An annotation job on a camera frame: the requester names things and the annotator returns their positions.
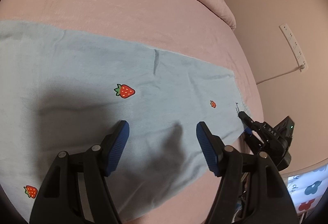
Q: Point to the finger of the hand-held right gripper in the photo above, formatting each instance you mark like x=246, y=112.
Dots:
x=247, y=118
x=252, y=138

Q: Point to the flower printed cloth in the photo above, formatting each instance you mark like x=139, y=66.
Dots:
x=307, y=188

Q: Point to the light blue strawberry pants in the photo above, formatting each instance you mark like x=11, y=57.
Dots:
x=102, y=65

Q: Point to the white power strip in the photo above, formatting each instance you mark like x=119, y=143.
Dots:
x=293, y=46

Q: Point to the pink bed sheet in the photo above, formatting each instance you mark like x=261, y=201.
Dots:
x=102, y=3

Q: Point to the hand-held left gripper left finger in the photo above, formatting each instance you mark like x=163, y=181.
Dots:
x=117, y=147

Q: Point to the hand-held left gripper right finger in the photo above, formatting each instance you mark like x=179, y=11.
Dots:
x=205, y=144

